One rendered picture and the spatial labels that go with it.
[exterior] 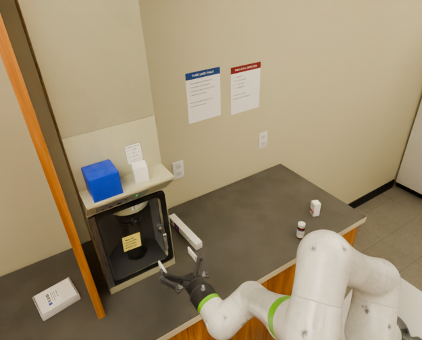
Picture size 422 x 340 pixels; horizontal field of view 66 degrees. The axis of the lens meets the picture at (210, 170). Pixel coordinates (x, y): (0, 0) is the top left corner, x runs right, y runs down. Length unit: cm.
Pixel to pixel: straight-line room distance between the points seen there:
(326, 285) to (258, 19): 148
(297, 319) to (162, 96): 124
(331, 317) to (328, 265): 10
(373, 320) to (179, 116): 124
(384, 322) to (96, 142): 104
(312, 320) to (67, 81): 90
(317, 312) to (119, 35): 92
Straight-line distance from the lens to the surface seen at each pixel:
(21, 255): 190
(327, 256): 77
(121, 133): 119
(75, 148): 116
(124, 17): 111
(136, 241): 144
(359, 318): 116
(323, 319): 77
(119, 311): 155
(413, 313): 138
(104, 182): 112
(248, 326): 189
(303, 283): 78
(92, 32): 108
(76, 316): 160
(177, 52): 168
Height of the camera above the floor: 216
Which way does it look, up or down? 32 degrees down
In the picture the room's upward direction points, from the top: 3 degrees counter-clockwise
